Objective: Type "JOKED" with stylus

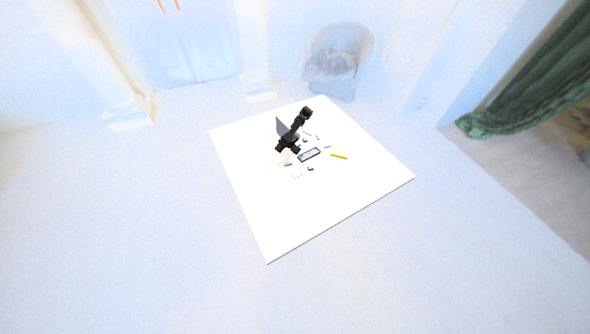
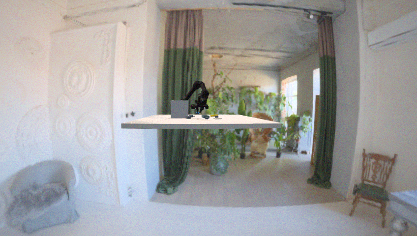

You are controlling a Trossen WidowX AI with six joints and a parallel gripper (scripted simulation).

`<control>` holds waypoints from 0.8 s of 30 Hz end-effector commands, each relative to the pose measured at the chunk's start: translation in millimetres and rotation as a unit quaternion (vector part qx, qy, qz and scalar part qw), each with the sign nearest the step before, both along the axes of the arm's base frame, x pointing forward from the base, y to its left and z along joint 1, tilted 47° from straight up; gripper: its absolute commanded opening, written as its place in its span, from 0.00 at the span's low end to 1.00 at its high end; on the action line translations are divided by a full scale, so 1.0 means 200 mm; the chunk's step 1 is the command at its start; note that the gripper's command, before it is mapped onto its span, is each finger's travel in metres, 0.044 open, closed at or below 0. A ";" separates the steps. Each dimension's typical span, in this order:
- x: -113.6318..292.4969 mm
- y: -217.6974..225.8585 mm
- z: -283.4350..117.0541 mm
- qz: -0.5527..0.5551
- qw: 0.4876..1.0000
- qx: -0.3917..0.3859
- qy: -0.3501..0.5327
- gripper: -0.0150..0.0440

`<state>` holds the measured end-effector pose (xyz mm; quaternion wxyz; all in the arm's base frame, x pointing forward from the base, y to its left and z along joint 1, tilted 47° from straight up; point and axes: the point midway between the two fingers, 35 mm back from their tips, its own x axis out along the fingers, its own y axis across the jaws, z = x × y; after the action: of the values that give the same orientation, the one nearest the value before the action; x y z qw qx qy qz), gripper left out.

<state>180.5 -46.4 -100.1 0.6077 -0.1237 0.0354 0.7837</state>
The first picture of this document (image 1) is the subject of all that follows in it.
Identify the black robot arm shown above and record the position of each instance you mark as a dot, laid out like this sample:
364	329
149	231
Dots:
289	137

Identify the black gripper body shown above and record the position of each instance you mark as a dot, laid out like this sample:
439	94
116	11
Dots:
295	149

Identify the keyboard with white letter keys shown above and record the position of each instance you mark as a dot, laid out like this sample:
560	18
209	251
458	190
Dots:
309	154

